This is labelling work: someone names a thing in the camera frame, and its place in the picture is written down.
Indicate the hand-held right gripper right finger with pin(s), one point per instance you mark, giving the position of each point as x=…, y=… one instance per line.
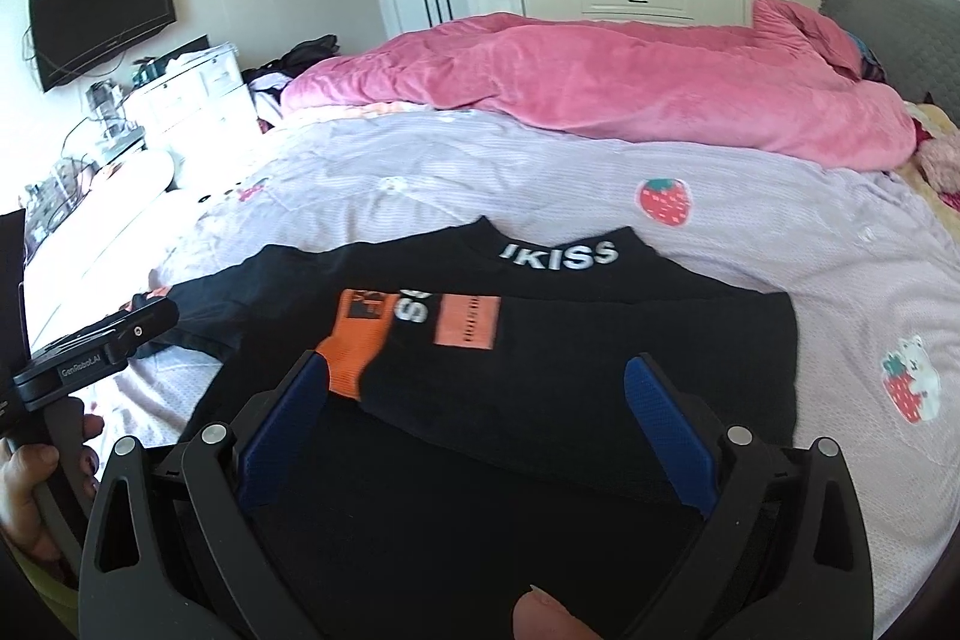
x=667, y=430

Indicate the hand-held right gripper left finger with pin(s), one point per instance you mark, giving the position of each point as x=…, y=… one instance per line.
x=277, y=430

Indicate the black printed t-shirt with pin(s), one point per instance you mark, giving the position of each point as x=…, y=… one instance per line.
x=562, y=385

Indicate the pile of dark clothes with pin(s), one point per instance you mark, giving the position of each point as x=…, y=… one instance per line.
x=300, y=57

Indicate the person's left hand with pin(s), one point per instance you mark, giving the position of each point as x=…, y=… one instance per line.
x=19, y=490

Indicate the person's right hand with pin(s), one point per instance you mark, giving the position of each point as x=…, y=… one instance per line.
x=555, y=617

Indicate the cluttered side desk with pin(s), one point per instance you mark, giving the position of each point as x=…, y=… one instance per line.
x=67, y=183

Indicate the white bed footboard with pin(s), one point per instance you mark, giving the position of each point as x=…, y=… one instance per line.
x=135, y=175

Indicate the clear plastic container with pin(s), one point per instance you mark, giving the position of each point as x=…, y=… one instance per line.
x=105, y=108

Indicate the white drawer chest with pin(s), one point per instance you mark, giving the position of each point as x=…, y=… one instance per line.
x=202, y=115

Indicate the black flat panel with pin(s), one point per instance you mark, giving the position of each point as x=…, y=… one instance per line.
x=187, y=48

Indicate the black flat screen television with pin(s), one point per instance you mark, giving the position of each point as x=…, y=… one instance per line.
x=97, y=18

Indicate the pink fleece blanket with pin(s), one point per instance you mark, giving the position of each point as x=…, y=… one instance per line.
x=600, y=78

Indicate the yellow printed cloth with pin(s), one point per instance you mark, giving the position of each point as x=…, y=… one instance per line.
x=934, y=119

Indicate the multicoloured pillow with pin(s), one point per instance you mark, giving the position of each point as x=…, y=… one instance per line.
x=870, y=57

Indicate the grey padded headboard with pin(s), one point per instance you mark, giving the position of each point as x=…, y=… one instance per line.
x=885, y=3

